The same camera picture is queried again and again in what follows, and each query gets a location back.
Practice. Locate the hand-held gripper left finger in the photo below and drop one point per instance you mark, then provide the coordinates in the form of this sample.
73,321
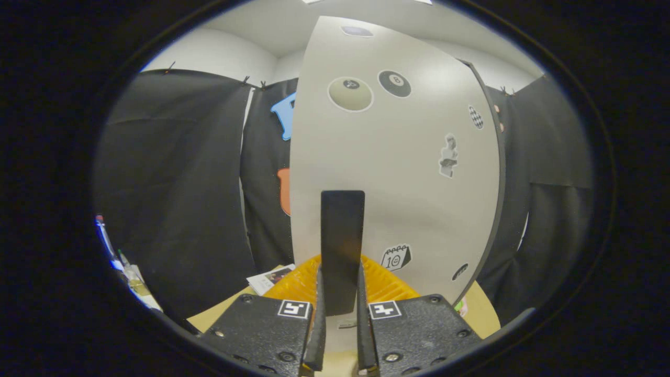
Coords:
318,340

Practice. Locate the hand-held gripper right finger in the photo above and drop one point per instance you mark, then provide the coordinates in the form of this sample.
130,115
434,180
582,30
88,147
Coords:
365,340

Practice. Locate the beige shoe cabinet door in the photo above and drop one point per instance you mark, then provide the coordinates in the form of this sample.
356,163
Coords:
408,199

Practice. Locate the white cover book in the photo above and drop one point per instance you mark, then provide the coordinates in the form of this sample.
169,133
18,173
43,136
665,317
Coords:
269,280

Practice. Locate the green plush toy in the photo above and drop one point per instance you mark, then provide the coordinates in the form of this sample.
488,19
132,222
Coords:
460,305

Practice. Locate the black backdrop cloth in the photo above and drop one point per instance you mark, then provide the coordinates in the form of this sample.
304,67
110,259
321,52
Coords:
172,199

